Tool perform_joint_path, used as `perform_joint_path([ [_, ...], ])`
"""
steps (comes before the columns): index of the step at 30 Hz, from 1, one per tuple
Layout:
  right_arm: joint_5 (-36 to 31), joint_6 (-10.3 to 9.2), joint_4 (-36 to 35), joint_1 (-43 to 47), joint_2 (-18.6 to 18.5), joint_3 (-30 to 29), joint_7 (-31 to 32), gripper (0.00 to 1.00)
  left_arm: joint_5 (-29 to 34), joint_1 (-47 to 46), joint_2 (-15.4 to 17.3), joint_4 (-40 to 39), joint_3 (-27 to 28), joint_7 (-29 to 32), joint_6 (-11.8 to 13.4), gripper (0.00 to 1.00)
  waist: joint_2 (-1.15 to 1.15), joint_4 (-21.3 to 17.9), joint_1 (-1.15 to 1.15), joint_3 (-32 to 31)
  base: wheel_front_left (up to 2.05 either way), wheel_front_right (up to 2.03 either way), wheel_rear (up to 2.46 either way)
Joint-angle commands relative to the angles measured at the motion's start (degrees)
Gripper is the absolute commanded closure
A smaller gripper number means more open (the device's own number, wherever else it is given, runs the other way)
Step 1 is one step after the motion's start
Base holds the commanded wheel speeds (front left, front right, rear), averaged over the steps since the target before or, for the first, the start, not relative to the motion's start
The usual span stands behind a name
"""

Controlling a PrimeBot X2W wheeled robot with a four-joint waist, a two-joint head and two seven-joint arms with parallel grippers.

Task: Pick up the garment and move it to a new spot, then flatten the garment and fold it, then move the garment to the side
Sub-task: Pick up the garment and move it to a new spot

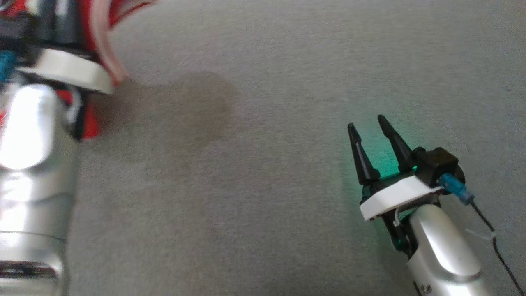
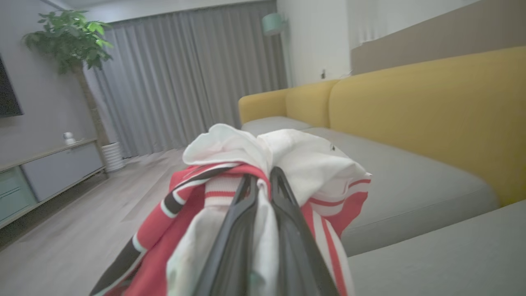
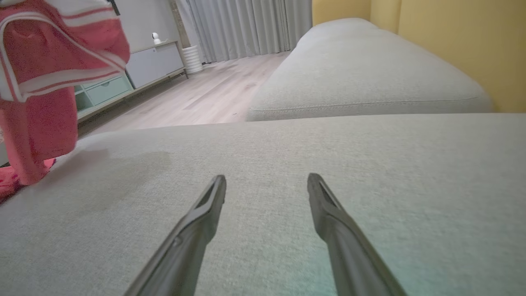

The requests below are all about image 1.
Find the white cable tie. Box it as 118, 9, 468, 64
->
466, 228, 497, 244

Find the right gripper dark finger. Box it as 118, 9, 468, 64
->
347, 122, 381, 185
377, 114, 416, 174

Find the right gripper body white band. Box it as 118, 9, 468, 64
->
360, 148, 445, 259

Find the grey fabric sofa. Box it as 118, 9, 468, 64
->
0, 0, 526, 296

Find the blue right camera connector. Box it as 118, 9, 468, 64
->
439, 173, 475, 205

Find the blue camera connector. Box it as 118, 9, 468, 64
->
439, 173, 475, 205
0, 53, 17, 83

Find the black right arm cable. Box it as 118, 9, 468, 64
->
470, 201, 526, 296

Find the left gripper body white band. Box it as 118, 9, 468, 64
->
16, 0, 115, 140

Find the blue left camera connector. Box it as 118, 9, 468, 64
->
0, 53, 17, 83

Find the red basketball jersey white trim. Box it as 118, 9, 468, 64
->
0, 0, 159, 141

